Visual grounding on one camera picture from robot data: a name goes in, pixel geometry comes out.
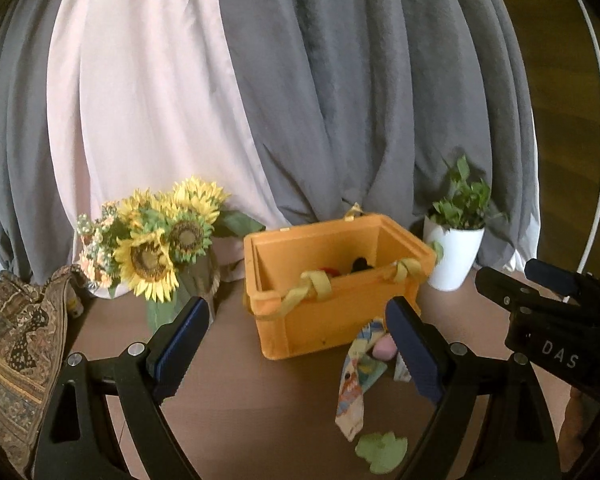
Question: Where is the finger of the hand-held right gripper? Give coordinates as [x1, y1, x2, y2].
[524, 258, 600, 311]
[475, 266, 568, 322]

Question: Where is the brown patterned cloth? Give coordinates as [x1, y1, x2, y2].
[0, 265, 88, 478]

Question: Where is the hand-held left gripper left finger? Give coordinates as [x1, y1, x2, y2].
[32, 296, 211, 480]

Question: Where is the white plant pot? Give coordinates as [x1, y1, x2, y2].
[422, 215, 486, 292]

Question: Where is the pink curtain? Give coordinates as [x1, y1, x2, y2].
[45, 0, 293, 301]

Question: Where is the green leafy plant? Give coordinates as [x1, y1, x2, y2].
[429, 155, 508, 261]

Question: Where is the sunflower bouquet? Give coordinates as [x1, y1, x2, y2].
[75, 176, 266, 303]

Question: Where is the grey-green ribbed vase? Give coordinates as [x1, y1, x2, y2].
[145, 247, 222, 336]

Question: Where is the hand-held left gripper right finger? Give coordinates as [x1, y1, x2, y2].
[385, 296, 563, 480]

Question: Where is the green leaf-shaped item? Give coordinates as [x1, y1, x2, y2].
[355, 431, 409, 475]

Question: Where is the grey curtain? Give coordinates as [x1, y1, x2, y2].
[212, 0, 541, 273]
[0, 5, 81, 286]

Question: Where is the pink soft toy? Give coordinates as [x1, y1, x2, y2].
[372, 335, 398, 361]

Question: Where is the orange crate with yellow handles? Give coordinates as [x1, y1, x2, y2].
[242, 203, 438, 361]

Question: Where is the colourful printed cloth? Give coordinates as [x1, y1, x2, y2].
[334, 317, 413, 442]

